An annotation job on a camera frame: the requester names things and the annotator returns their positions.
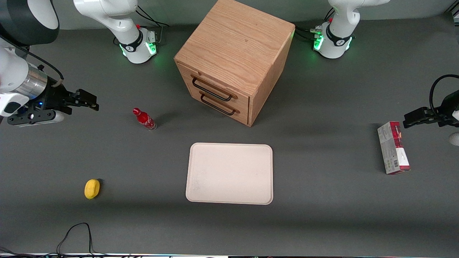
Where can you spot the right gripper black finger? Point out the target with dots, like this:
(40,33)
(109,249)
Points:
(88,97)
(84,106)

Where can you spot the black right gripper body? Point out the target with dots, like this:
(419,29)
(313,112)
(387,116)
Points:
(53,97)

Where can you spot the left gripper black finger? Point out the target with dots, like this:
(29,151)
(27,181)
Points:
(425,111)
(416,122)

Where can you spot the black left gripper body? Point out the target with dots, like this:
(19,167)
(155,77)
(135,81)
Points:
(446,108)

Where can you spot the light wooden drawer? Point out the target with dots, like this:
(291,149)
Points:
(242,100)
(243,115)

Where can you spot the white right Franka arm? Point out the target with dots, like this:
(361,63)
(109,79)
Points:
(118,18)

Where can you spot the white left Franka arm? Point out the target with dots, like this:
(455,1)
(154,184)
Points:
(337,32)

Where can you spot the oak wooden drawer cabinet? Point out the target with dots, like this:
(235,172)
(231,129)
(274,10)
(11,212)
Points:
(236,39)

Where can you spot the grey and red carton box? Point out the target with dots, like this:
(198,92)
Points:
(392,150)

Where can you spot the red cola bottle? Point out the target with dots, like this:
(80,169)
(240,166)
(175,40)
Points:
(144,119)

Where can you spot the yellow lemon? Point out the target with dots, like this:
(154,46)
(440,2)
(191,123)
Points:
(91,189)

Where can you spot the cream rectangular tray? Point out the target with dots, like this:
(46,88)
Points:
(229,173)

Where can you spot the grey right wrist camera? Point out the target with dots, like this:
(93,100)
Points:
(36,118)

